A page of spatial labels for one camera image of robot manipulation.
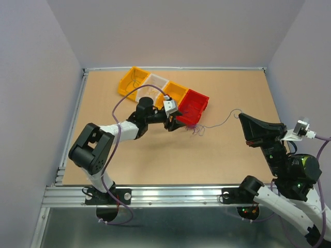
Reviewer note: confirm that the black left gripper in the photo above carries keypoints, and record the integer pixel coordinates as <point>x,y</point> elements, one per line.
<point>174,125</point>

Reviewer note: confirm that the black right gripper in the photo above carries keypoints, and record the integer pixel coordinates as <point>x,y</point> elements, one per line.
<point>258,133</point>

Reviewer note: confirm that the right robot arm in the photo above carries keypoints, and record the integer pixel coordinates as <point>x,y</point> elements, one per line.
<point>297,201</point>

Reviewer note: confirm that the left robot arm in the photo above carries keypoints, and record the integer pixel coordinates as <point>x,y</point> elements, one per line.
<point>91,149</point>

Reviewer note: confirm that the red bin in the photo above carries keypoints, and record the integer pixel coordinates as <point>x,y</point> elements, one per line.
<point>192,107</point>

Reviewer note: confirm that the near yellow bin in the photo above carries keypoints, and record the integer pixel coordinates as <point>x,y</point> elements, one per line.
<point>174,90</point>

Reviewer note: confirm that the yellow bin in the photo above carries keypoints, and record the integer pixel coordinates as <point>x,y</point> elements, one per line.
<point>174,90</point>
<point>134,78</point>

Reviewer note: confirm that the white bin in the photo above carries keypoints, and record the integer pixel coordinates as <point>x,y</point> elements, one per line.
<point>152,91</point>

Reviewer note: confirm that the far yellow bin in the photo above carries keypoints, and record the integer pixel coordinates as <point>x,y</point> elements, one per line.
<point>134,78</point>

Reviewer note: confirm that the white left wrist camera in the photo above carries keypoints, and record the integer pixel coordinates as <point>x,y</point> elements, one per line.
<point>170,105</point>

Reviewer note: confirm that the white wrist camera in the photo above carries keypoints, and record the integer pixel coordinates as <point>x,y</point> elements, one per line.
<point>170,105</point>
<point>301,130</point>

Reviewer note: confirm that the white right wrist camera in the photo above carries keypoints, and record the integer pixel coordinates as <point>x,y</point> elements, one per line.
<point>301,130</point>

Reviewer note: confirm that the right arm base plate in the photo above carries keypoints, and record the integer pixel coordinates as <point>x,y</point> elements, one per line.
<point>248,210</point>

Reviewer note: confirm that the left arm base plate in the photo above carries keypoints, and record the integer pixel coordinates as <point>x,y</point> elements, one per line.
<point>107,207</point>

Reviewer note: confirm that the aluminium table frame rail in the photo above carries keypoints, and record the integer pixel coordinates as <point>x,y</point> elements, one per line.
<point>187,167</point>

